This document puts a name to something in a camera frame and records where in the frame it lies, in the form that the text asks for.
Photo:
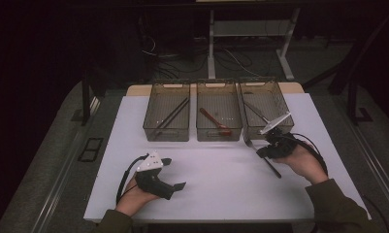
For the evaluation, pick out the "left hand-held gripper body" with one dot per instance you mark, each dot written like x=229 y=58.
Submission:
x=150 y=181

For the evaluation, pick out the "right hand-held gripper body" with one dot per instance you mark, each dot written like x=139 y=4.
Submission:
x=281 y=144

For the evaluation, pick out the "silver metal fork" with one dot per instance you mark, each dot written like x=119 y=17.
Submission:
x=274 y=170

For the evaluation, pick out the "smoky clear plastic bin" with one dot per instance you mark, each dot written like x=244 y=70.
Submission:
x=179 y=132
x=266 y=97
x=218 y=97

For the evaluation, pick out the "brown wooden spoon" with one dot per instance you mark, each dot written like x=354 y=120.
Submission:
x=226 y=131

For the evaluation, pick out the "black chopstick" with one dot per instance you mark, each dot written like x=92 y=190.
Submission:
x=174 y=111
x=176 y=116

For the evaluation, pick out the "person's left hand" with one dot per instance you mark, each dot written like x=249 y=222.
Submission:
x=130 y=200

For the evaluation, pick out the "person's right hand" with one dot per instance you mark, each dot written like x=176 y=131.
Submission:
x=305 y=165

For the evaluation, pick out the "black metal stand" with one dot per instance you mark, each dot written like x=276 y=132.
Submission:
x=352 y=97

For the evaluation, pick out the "white metal stand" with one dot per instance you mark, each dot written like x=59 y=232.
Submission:
x=210 y=48

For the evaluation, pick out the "aluminium rail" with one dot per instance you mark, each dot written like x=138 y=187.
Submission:
x=56 y=191
x=376 y=163

